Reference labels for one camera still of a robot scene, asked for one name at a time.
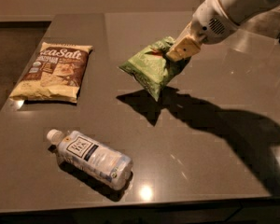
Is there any clear plastic water bottle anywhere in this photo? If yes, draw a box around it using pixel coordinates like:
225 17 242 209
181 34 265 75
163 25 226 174
47 129 133 190

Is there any metal dispenser base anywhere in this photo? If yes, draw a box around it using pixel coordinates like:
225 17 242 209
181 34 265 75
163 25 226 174
240 10 280 38

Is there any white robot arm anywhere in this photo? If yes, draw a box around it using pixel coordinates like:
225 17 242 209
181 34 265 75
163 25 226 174
166 0 280 62

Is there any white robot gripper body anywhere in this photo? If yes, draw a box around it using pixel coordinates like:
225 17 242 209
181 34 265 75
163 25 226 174
190 0 239 45

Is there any green jalapeno chip bag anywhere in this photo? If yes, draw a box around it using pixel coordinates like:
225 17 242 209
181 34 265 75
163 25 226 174
119 36 189 101

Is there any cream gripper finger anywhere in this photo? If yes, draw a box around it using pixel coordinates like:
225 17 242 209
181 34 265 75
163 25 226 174
166 35 201 62
175 23 191 42

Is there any sea salt chip bag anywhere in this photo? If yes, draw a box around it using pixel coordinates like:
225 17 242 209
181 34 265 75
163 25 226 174
9 42 92 104

